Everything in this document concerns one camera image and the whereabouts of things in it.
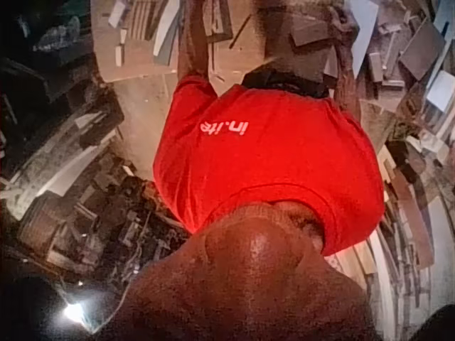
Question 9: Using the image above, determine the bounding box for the dark grey square panel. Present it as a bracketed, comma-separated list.
[398, 16, 447, 82]

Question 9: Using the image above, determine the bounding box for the tan plywood board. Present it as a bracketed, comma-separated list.
[90, 0, 259, 85]

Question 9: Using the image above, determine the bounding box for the white laminate strip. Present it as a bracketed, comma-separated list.
[153, 0, 183, 65]

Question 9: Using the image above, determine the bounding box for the thin dark stick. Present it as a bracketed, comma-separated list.
[228, 13, 252, 50]

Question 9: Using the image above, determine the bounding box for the grey wood block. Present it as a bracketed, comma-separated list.
[289, 19, 334, 48]

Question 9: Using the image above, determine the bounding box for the pale blue sheet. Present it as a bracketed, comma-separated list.
[350, 0, 380, 77]

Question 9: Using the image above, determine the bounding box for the heap of dark scrap pieces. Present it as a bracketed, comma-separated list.
[0, 53, 193, 278]

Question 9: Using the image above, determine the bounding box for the heap of wood offcuts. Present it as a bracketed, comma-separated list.
[355, 0, 455, 320]

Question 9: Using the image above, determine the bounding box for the bright lamp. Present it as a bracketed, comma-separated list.
[59, 297, 92, 330]

